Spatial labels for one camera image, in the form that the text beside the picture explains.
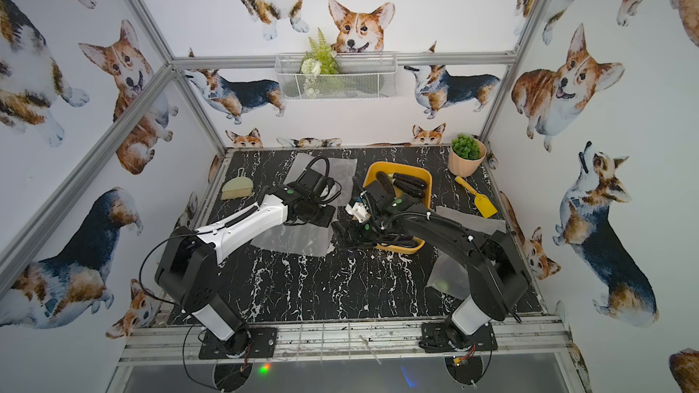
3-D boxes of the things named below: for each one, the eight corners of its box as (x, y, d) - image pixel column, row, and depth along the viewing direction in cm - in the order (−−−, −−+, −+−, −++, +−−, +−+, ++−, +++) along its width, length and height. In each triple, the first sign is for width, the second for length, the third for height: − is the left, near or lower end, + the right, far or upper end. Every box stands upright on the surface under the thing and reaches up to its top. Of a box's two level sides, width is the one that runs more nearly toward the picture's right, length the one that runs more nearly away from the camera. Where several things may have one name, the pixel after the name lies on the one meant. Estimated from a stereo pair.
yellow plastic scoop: (485, 219, 101) (487, 215, 99) (455, 180, 112) (457, 176, 110) (495, 215, 102) (498, 211, 100) (465, 177, 113) (467, 173, 111)
